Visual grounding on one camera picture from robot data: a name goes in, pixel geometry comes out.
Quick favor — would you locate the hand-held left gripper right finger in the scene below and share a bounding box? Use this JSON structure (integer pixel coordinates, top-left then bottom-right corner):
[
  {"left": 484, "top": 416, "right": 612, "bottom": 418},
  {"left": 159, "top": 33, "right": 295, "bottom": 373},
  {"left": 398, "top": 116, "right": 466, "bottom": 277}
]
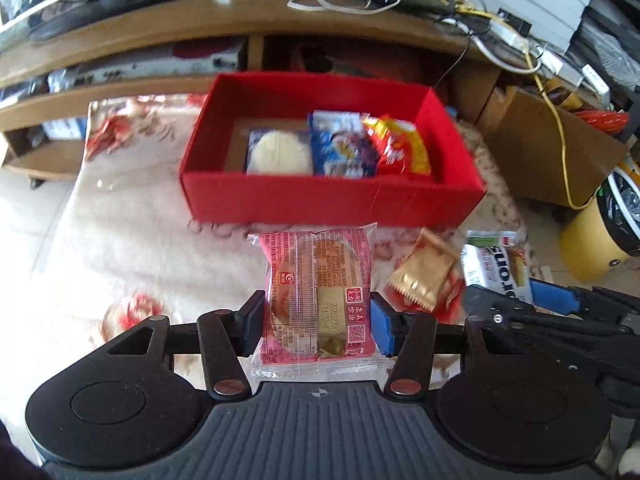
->
[{"left": 370, "top": 292, "right": 489, "bottom": 396}]

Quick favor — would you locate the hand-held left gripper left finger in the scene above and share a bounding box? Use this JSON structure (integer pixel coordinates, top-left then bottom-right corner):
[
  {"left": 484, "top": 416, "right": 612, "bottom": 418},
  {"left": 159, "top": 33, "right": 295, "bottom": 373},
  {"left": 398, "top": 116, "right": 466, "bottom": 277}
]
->
[{"left": 107, "top": 290, "right": 266, "bottom": 400}]

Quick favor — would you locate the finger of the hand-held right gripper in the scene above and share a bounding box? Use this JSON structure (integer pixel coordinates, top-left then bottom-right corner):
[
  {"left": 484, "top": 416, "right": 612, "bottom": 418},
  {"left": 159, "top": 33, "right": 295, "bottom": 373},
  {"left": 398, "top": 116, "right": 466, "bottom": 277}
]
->
[
  {"left": 530, "top": 279, "right": 602, "bottom": 318},
  {"left": 461, "top": 283, "right": 532, "bottom": 329}
]

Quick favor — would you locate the pink cake packet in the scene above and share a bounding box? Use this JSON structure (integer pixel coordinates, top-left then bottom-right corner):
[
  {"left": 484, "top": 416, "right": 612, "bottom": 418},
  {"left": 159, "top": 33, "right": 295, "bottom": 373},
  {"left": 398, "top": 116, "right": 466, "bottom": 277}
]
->
[{"left": 246, "top": 223, "right": 392, "bottom": 380}]

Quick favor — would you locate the red cardboard box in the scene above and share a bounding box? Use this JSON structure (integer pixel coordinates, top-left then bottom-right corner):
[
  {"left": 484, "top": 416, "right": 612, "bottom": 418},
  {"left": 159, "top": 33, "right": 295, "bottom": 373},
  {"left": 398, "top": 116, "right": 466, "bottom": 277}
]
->
[{"left": 180, "top": 72, "right": 487, "bottom": 229}]

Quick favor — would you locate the round cake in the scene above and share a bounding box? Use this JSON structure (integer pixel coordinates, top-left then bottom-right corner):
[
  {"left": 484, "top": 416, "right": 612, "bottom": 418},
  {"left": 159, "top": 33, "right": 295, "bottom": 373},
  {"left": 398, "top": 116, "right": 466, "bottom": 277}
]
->
[{"left": 245, "top": 126, "right": 314, "bottom": 177}]

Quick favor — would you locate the red orange snack packet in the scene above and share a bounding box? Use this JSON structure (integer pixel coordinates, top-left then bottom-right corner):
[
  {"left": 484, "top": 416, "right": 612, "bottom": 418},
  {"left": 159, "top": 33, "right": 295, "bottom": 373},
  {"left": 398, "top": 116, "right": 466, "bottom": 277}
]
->
[{"left": 361, "top": 114, "right": 433, "bottom": 179}]

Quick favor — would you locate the blue white snack packet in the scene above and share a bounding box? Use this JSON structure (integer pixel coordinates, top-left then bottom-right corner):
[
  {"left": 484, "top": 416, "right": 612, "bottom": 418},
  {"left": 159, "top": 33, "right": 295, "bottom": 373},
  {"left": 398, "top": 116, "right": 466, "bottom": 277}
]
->
[{"left": 306, "top": 109, "right": 378, "bottom": 179}]

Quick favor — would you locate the green white snack packet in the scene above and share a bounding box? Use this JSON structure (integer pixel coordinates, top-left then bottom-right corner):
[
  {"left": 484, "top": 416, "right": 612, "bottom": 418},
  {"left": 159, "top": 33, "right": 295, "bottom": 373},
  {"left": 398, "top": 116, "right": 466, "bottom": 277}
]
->
[{"left": 459, "top": 229, "right": 535, "bottom": 307}]

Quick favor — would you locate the gold snack packet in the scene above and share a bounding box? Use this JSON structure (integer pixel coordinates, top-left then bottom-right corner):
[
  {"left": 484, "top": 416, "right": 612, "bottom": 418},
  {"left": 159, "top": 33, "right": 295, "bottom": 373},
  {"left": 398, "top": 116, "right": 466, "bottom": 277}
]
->
[{"left": 387, "top": 226, "right": 457, "bottom": 314}]

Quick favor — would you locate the yellow round bucket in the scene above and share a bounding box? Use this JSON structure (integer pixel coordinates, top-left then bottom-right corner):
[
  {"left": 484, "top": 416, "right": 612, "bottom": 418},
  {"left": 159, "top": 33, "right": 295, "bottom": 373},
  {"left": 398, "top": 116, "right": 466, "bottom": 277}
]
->
[{"left": 559, "top": 160, "right": 640, "bottom": 285}]

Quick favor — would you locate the brown cardboard box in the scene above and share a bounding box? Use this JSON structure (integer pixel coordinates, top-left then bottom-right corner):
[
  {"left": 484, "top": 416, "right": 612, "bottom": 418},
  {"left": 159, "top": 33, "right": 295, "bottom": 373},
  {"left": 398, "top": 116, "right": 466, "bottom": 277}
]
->
[{"left": 485, "top": 85, "right": 630, "bottom": 209}]

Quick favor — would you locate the orange mesh bag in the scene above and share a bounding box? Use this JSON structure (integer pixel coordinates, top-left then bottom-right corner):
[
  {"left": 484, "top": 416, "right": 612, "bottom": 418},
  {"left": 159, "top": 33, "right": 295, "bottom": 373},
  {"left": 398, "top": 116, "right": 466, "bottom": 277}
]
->
[{"left": 574, "top": 109, "right": 630, "bottom": 135}]

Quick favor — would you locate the white power strip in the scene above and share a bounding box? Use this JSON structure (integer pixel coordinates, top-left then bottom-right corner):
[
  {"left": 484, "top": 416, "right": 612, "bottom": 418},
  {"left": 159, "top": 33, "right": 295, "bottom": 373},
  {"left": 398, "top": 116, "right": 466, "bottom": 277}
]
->
[{"left": 527, "top": 42, "right": 612, "bottom": 97}]

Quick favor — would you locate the black mesh chair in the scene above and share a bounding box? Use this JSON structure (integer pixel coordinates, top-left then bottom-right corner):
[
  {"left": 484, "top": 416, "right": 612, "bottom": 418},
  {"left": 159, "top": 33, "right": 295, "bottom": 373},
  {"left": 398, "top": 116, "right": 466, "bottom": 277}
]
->
[{"left": 565, "top": 0, "right": 640, "bottom": 138}]

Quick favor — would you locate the blue box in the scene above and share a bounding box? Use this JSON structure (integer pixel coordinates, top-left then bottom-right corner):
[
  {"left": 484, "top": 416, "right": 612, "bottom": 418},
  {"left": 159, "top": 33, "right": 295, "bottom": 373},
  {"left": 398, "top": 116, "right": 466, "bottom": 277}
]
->
[{"left": 41, "top": 116, "right": 89, "bottom": 142}]

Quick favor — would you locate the white printed box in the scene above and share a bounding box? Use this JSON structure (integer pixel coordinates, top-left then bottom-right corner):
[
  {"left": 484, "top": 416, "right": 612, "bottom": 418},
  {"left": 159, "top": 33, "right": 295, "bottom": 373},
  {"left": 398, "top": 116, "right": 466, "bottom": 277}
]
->
[{"left": 47, "top": 39, "right": 247, "bottom": 95}]

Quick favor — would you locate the wooden tv stand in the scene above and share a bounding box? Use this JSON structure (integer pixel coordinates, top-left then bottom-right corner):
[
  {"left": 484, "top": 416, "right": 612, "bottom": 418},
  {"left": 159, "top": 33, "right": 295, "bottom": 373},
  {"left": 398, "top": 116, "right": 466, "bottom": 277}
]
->
[{"left": 0, "top": 0, "right": 503, "bottom": 183}]

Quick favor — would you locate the yellow cable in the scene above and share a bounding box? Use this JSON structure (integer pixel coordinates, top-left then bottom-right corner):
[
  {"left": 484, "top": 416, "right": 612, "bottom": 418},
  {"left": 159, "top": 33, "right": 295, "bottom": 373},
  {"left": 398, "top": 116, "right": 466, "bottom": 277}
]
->
[{"left": 395, "top": 0, "right": 598, "bottom": 211}]

